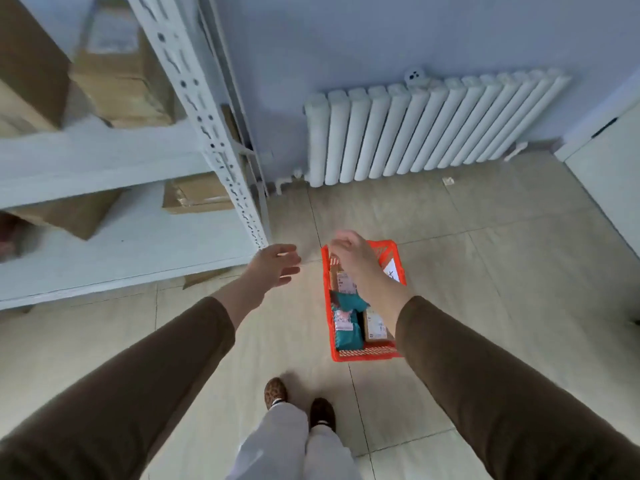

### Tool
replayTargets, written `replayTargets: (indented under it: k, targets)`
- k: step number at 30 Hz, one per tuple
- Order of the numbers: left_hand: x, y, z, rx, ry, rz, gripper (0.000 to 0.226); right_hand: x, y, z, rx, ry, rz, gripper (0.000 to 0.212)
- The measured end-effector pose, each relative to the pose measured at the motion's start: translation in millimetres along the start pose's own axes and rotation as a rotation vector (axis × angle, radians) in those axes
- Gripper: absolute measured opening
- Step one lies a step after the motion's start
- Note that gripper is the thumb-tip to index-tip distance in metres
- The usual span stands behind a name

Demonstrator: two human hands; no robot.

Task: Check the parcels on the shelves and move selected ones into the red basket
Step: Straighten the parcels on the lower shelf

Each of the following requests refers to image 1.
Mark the long taped cardboard box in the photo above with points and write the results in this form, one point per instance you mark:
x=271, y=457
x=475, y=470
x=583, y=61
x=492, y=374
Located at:
x=120, y=79

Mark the person's brown shoe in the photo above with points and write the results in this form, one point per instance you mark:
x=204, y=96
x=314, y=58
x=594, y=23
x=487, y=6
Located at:
x=275, y=392
x=322, y=412

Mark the small white power socket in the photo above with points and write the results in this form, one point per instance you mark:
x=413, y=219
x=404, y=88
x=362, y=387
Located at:
x=415, y=76

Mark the teal mailer bag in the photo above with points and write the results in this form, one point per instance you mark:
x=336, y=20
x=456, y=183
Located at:
x=347, y=324

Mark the white door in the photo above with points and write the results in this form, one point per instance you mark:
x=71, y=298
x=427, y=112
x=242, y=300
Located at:
x=610, y=174

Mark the person's right forearm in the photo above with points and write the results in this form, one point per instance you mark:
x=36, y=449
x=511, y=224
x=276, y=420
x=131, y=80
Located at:
x=500, y=394

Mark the cardboard box with torn flap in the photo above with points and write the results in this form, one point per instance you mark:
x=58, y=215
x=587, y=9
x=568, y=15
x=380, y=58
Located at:
x=27, y=69

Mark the white radiator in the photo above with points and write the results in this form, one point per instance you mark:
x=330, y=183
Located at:
x=400, y=129

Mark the white metal shelving rack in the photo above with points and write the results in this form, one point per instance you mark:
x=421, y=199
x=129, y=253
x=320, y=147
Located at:
x=100, y=159

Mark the white plastic scrap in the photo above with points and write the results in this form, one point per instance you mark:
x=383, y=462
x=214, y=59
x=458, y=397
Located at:
x=448, y=181

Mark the person's right hand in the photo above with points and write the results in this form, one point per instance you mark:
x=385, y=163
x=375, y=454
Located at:
x=357, y=259

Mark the person's left hand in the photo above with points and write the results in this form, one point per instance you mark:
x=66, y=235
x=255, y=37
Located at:
x=272, y=267

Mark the person's right leg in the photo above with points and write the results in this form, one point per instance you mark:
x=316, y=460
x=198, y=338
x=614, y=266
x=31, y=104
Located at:
x=330, y=457

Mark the person's left forearm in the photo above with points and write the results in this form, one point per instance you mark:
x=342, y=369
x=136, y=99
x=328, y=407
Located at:
x=125, y=404

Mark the yellow-taped cardboard box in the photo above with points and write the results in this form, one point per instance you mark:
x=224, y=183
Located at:
x=342, y=282

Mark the white paper sign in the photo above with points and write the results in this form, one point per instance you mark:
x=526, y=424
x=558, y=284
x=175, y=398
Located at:
x=392, y=270

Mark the red plastic basket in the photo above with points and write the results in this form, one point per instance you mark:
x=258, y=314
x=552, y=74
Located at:
x=365, y=355

